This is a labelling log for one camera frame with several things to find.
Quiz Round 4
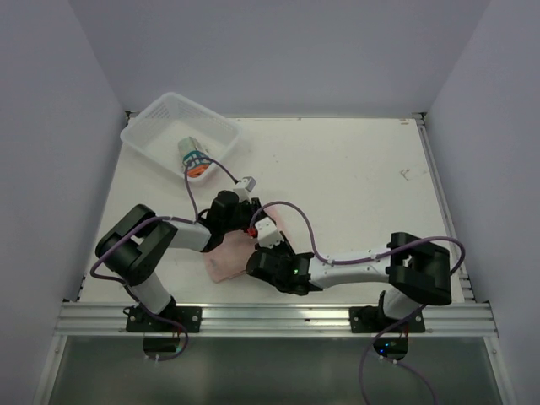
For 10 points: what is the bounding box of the pink towel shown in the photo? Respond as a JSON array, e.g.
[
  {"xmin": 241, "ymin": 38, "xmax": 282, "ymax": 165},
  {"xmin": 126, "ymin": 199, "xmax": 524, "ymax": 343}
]
[{"xmin": 202, "ymin": 202, "xmax": 294, "ymax": 284}]

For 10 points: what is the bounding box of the colourful rabbit print towel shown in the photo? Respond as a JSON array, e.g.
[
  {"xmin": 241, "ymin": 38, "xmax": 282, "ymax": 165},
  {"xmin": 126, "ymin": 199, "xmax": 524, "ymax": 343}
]
[{"xmin": 177, "ymin": 137, "xmax": 213, "ymax": 178}]

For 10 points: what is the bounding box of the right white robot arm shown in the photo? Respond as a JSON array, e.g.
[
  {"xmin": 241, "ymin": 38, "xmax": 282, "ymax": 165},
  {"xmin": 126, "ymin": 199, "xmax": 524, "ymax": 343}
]
[{"xmin": 246, "ymin": 232, "xmax": 452, "ymax": 332}]

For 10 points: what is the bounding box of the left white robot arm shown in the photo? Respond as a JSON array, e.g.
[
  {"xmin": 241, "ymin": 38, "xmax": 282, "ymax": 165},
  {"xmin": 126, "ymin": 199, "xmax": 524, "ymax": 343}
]
[{"xmin": 90, "ymin": 191, "xmax": 262, "ymax": 332}]

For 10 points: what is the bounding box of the translucent plastic basket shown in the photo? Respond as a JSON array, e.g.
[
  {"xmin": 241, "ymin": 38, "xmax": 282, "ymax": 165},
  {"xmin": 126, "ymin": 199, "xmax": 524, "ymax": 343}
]
[{"xmin": 120, "ymin": 92, "xmax": 241, "ymax": 184}]

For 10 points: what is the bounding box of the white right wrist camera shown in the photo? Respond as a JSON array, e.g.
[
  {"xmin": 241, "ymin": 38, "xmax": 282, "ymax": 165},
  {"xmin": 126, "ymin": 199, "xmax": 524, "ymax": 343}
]
[{"xmin": 255, "ymin": 217, "xmax": 284, "ymax": 248}]

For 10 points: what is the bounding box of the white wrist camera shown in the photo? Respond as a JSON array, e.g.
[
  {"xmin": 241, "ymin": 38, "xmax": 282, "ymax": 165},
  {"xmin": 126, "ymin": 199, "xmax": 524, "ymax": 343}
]
[
  {"xmin": 233, "ymin": 176, "xmax": 257, "ymax": 203},
  {"xmin": 255, "ymin": 217, "xmax": 284, "ymax": 248}
]

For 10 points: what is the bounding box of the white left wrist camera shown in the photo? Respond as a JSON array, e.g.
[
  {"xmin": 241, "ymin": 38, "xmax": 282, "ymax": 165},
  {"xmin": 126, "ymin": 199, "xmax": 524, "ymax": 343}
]
[{"xmin": 233, "ymin": 176, "xmax": 257, "ymax": 203}]

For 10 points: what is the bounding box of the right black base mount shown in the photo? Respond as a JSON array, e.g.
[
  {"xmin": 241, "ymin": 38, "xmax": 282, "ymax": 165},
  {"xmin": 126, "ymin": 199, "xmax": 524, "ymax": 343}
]
[{"xmin": 348, "ymin": 292, "xmax": 426, "ymax": 333}]

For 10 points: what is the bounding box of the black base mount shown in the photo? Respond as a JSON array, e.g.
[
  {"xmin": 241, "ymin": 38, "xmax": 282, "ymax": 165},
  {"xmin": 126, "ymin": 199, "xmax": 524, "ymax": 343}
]
[
  {"xmin": 348, "ymin": 292, "xmax": 426, "ymax": 333},
  {"xmin": 122, "ymin": 306, "xmax": 203, "ymax": 333}
]

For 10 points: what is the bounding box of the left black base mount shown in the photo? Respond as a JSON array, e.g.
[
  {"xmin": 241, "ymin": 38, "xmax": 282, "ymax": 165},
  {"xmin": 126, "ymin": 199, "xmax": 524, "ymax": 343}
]
[{"xmin": 122, "ymin": 306, "xmax": 203, "ymax": 333}]

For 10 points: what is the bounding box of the aluminium right side rail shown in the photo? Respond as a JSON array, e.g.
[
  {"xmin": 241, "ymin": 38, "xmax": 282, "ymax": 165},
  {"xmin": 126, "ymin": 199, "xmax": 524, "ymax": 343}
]
[{"xmin": 412, "ymin": 113, "xmax": 489, "ymax": 304}]

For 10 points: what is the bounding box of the aluminium rail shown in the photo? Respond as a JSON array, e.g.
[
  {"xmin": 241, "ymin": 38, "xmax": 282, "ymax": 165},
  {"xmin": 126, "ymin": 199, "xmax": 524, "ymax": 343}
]
[
  {"xmin": 54, "ymin": 303, "xmax": 498, "ymax": 338},
  {"xmin": 412, "ymin": 113, "xmax": 489, "ymax": 304}
]

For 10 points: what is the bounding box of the aluminium front rail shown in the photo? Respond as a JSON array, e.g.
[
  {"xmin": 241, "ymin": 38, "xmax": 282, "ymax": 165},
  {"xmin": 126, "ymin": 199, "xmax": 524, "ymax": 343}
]
[{"xmin": 54, "ymin": 303, "xmax": 498, "ymax": 338}]

